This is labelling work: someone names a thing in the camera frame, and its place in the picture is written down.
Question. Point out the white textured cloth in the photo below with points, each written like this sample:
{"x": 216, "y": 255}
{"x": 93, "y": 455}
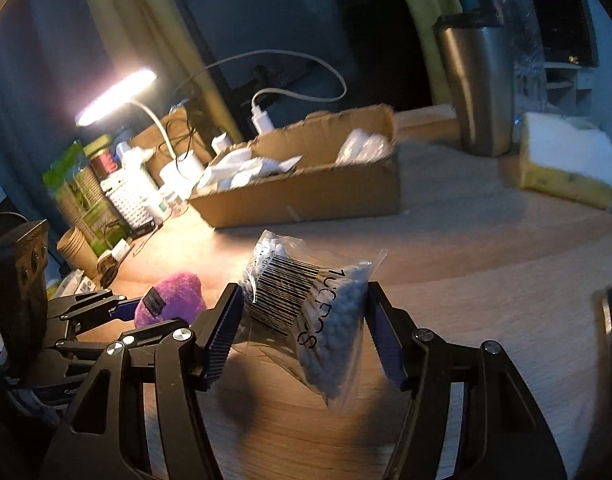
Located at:
{"x": 240, "y": 167}

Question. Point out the black phone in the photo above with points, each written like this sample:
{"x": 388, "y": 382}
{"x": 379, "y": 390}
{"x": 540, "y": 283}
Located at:
{"x": 602, "y": 303}

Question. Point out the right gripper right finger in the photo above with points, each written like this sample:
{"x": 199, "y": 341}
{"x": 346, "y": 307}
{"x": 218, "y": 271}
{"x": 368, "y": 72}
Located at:
{"x": 503, "y": 433}

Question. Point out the yellow curtain left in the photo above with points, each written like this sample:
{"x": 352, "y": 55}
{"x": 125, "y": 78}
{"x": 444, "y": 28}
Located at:
{"x": 153, "y": 33}

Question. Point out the purple plush toy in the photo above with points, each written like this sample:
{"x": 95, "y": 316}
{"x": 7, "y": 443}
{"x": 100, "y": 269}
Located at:
{"x": 177, "y": 296}

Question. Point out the white LED desk lamp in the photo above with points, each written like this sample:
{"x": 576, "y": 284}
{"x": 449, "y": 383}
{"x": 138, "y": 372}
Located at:
{"x": 122, "y": 93}

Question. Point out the stainless steel travel mug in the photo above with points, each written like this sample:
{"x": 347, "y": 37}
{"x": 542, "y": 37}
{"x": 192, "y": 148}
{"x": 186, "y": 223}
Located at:
{"x": 477, "y": 57}

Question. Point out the brown cardboard box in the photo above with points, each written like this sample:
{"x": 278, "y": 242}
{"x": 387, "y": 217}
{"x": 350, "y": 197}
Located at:
{"x": 318, "y": 188}

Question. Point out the bag of cotton swabs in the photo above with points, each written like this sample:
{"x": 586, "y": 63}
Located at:
{"x": 304, "y": 310}

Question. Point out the yellow curtain right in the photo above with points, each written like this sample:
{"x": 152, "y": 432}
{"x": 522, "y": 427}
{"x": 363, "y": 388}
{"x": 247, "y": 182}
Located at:
{"x": 425, "y": 14}

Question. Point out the yellow tissue pack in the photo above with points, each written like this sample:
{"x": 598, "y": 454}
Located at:
{"x": 566, "y": 157}

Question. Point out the yellow curtain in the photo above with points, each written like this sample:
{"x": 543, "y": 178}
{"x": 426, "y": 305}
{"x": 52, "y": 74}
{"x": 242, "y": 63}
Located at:
{"x": 425, "y": 14}
{"x": 153, "y": 33}

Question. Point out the white charger with cable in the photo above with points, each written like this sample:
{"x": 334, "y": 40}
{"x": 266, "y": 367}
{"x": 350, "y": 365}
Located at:
{"x": 260, "y": 118}

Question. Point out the black monitor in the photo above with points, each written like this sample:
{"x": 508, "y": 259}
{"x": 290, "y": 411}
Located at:
{"x": 567, "y": 32}

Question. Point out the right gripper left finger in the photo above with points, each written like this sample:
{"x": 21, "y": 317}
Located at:
{"x": 103, "y": 433}

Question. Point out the white fluffy soft pad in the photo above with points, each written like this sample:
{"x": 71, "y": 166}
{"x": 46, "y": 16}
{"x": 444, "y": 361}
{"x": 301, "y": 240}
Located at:
{"x": 361, "y": 147}

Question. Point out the clear water bottle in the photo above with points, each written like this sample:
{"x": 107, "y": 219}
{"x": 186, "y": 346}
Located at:
{"x": 519, "y": 19}

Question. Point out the stack of paper cups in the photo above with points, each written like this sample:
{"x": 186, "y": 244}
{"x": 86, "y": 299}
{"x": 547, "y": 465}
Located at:
{"x": 94, "y": 224}

